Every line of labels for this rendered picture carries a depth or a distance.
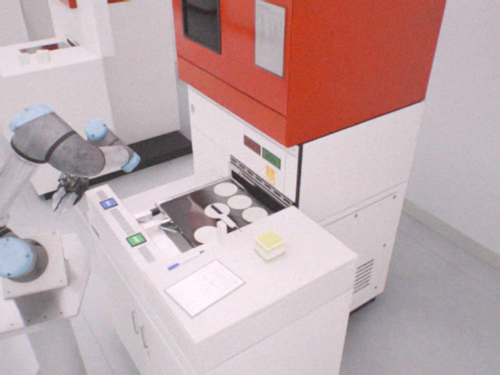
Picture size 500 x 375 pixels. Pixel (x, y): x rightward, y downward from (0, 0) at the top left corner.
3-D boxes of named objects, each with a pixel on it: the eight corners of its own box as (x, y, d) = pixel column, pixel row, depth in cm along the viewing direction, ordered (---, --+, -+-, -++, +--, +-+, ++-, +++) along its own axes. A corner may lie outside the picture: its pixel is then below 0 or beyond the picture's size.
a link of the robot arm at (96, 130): (119, 133, 167) (119, 142, 178) (94, 112, 167) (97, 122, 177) (102, 148, 165) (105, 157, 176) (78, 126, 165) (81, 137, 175)
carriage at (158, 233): (148, 219, 193) (148, 212, 191) (193, 270, 168) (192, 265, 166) (130, 226, 189) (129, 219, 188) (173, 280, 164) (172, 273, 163)
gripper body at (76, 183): (55, 181, 170) (73, 153, 173) (62, 188, 178) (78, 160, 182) (74, 191, 170) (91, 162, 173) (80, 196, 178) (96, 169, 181)
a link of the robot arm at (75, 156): (99, 161, 127) (148, 153, 175) (68, 133, 126) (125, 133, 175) (72, 193, 128) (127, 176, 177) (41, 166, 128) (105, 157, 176)
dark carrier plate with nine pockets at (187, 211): (230, 179, 210) (230, 177, 209) (277, 218, 186) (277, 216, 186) (158, 205, 194) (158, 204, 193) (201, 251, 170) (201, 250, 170)
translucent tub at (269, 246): (271, 244, 163) (271, 228, 159) (284, 256, 158) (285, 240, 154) (253, 252, 159) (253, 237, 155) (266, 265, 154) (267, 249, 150)
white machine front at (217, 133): (196, 149, 246) (191, 76, 224) (297, 232, 191) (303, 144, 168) (191, 151, 245) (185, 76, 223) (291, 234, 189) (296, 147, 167)
